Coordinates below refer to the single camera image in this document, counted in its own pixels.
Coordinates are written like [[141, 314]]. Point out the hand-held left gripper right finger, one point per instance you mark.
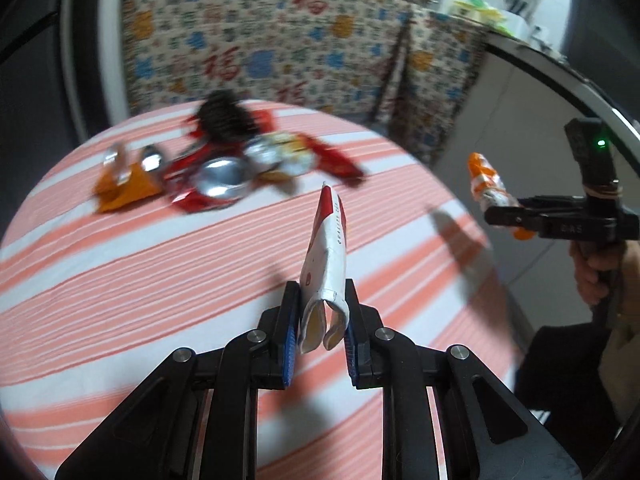
[[351, 355]]

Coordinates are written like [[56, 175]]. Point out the small dark red wrapper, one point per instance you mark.
[[335, 162]]

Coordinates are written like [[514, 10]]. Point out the red foil snack wrapper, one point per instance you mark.
[[220, 180]]

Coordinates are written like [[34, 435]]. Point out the orange white snack wrapper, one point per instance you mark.
[[487, 185]]

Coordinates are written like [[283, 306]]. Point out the pink striped tablecloth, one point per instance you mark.
[[125, 285]]

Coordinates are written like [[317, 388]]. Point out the narrow printed cloth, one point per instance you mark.
[[440, 75]]

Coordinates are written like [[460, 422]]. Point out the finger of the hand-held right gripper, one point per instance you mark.
[[510, 217]]

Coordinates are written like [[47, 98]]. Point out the large printed cloth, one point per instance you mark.
[[250, 50]]

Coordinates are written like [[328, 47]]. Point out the white knife holder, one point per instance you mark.
[[517, 12]]

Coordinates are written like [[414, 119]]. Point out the person's right hand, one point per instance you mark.
[[585, 275]]

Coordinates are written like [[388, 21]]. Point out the yellow green container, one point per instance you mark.
[[475, 10]]

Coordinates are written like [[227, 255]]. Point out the black mesh ball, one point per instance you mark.
[[225, 120]]

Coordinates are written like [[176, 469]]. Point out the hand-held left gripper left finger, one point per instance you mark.
[[290, 350]]

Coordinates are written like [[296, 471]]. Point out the white kitchen cabinet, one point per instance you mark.
[[525, 120]]

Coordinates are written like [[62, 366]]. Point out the yellow silver snack wrapper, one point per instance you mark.
[[285, 157]]

